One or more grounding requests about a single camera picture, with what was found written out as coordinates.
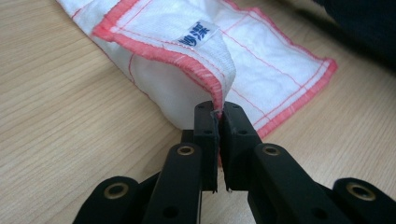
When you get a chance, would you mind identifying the white cloth with red edging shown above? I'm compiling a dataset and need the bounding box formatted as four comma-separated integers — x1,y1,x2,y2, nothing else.
55,0,339,166

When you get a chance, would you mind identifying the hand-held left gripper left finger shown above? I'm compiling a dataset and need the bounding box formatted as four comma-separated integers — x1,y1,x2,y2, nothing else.
181,100,220,194

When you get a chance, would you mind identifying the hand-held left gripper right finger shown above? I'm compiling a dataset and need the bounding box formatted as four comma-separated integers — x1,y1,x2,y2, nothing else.
219,101,264,192

